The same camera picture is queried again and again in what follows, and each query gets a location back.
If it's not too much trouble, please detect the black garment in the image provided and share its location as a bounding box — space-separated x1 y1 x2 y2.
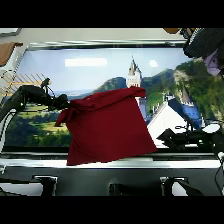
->
182 28 224 60

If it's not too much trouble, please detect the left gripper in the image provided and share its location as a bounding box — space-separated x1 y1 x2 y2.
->
49 94 71 111

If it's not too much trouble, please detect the silver frame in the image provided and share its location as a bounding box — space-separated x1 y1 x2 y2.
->
0 151 224 197

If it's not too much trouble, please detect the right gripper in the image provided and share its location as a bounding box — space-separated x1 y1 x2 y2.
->
156 127 188 151

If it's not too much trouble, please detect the lilac garment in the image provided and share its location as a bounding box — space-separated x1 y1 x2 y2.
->
203 49 224 77

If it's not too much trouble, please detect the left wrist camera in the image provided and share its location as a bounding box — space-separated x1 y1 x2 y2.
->
40 77 52 93

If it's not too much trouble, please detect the red T-shirt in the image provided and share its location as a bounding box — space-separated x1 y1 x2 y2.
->
54 86 159 167

